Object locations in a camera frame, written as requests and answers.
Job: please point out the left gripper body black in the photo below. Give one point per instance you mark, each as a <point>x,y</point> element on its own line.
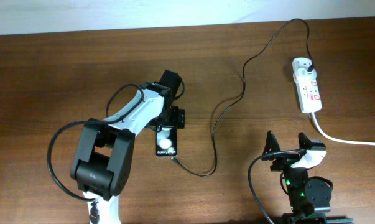
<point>172,116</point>

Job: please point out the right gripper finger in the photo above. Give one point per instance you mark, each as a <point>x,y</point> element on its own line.
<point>304,142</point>
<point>271,144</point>

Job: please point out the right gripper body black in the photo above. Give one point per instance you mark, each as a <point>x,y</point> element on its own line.
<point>285,161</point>

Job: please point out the black smartphone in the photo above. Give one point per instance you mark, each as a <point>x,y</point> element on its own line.
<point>166,142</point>

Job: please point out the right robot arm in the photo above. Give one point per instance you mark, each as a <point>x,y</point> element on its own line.
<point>309,197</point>

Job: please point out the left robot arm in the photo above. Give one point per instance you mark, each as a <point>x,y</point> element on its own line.
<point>103,158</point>

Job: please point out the white USB charger plug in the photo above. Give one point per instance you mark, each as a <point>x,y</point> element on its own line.
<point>303,70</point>

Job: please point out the white power strip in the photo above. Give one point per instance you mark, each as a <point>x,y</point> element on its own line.
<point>309,96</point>

